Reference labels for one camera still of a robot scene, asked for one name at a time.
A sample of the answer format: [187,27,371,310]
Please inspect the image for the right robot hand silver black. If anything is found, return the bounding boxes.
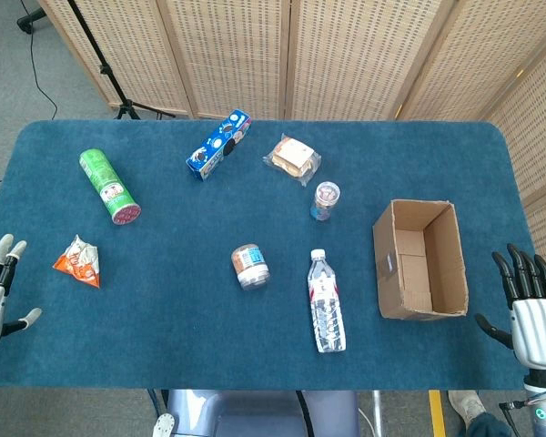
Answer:
[474,242,546,371]

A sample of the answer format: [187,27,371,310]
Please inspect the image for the orange white snack bag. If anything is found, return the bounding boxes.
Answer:
[52,234,102,289]

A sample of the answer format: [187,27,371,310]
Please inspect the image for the open cardboard box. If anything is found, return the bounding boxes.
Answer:
[372,198,470,321]

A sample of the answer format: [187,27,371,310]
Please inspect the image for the blue cookie box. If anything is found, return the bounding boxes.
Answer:
[185,108,252,182]

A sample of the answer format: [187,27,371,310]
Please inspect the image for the beige shoe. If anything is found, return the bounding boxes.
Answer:
[447,390,489,428]

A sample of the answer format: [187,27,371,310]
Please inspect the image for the dark blue trouser leg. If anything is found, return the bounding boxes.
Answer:
[464,411,514,437]

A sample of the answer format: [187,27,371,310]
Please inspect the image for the green cylindrical chips can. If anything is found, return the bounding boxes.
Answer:
[78,147,143,227]

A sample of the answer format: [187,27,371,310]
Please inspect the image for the metal table leg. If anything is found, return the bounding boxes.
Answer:
[371,390,387,437]

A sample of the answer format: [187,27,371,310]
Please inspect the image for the clear plastic water bottle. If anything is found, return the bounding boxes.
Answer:
[306,249,348,354]

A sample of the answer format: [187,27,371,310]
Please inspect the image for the blue table cloth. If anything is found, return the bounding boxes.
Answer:
[0,118,546,391]

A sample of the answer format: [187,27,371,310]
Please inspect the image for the small clear candy jar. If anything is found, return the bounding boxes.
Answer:
[309,180,342,223]

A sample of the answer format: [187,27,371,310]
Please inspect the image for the clear jar brown contents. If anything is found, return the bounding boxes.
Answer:
[230,243,271,291]

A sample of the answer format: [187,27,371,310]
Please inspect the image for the black tripod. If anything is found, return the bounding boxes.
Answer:
[66,0,177,121]

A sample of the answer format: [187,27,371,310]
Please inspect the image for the blue-grey robot torso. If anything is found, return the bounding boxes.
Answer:
[163,389,360,437]

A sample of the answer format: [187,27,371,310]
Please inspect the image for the black tripod stand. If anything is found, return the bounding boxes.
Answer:
[36,0,193,117]

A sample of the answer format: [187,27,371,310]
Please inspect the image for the black chair base wheel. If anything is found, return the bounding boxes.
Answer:
[16,7,47,34]

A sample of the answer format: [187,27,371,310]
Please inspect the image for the sandwich in clear wrapper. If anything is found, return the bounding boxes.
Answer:
[262,133,322,188]

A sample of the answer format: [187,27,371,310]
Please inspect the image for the white cable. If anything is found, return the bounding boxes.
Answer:
[358,408,376,437]

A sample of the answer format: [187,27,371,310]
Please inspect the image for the white bracket plate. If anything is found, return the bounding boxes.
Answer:
[151,412,177,437]

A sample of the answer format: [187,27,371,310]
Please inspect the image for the thin black floor cable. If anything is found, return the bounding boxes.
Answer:
[19,0,59,121]

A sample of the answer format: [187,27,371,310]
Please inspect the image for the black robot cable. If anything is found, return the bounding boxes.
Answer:
[295,390,320,437]

